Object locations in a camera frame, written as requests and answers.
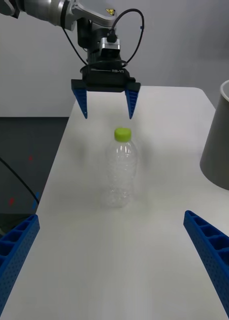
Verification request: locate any clear bottle with green cap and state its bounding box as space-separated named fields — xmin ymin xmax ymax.
xmin=105 ymin=127 xmax=140 ymax=209

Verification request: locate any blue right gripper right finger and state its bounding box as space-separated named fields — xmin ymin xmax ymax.
xmin=183 ymin=209 xmax=229 ymax=320

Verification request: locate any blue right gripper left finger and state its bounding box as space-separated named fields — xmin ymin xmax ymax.
xmin=0 ymin=213 xmax=41 ymax=320

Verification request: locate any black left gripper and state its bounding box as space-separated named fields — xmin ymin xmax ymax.
xmin=70 ymin=64 xmax=142 ymax=120

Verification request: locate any black floor cable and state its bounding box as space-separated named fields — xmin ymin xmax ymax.
xmin=0 ymin=151 xmax=41 ymax=205

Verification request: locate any grey plastic waste bin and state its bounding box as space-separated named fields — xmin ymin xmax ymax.
xmin=199 ymin=78 xmax=229 ymax=193

